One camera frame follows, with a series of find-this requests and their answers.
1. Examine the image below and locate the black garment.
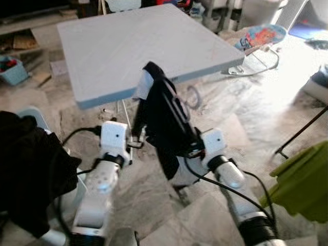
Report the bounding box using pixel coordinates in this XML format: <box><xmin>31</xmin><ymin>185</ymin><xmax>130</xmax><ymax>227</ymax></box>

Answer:
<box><xmin>132</xmin><ymin>61</ymin><xmax>204</xmax><ymax>180</ymax></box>

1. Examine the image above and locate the grey folding table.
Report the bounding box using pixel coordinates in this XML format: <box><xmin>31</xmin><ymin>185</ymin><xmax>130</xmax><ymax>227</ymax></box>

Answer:
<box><xmin>56</xmin><ymin>4</ymin><xmax>245</xmax><ymax>124</ymax></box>

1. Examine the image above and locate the grey left robot leg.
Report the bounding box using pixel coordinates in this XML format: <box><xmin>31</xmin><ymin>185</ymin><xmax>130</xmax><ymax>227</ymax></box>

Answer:
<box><xmin>109</xmin><ymin>228</ymin><xmax>140</xmax><ymax>246</ymax></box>

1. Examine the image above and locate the pale blue plastic chair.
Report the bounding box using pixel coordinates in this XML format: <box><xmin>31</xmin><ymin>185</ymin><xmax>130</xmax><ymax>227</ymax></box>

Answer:
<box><xmin>15</xmin><ymin>106</ymin><xmax>52</xmax><ymax>133</ymax></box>

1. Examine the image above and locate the black drying rack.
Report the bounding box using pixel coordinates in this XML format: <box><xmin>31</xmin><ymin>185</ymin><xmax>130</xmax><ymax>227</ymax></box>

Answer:
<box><xmin>273</xmin><ymin>107</ymin><xmax>328</xmax><ymax>158</ymax></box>

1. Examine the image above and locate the dark brown garment pile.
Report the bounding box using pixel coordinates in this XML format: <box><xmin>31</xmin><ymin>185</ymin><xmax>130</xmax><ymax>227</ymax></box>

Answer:
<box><xmin>0</xmin><ymin>110</ymin><xmax>83</xmax><ymax>239</ymax></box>

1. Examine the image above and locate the lime green garment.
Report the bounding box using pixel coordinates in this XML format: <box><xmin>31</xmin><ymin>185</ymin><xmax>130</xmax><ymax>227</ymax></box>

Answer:
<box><xmin>260</xmin><ymin>140</ymin><xmax>328</xmax><ymax>224</ymax></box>

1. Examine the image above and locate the colourful baby bouncer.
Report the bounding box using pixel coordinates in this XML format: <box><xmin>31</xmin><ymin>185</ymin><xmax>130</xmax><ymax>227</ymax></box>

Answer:
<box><xmin>223</xmin><ymin>24</ymin><xmax>289</xmax><ymax>77</ymax></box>

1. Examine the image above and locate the light blue storage basket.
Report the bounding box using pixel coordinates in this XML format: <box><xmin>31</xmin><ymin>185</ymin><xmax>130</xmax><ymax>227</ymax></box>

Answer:
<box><xmin>0</xmin><ymin>55</ymin><xmax>29</xmax><ymax>86</ymax></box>

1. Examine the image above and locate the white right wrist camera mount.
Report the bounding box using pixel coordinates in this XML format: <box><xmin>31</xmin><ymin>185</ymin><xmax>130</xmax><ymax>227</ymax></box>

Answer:
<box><xmin>200</xmin><ymin>128</ymin><xmax>227</xmax><ymax>163</ymax></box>

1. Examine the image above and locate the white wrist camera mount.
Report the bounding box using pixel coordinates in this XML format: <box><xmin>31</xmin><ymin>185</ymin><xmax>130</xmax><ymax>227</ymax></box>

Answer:
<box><xmin>200</xmin><ymin>128</ymin><xmax>227</xmax><ymax>163</ymax></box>
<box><xmin>100</xmin><ymin>121</ymin><xmax>131</xmax><ymax>160</ymax></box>

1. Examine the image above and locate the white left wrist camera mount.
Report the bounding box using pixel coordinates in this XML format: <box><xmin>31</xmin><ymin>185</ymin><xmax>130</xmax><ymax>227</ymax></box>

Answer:
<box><xmin>100</xmin><ymin>121</ymin><xmax>131</xmax><ymax>160</ymax></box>

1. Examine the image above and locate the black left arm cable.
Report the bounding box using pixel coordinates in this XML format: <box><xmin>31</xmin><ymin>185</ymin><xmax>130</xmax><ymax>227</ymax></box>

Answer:
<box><xmin>61</xmin><ymin>126</ymin><xmax>103</xmax><ymax>175</ymax></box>

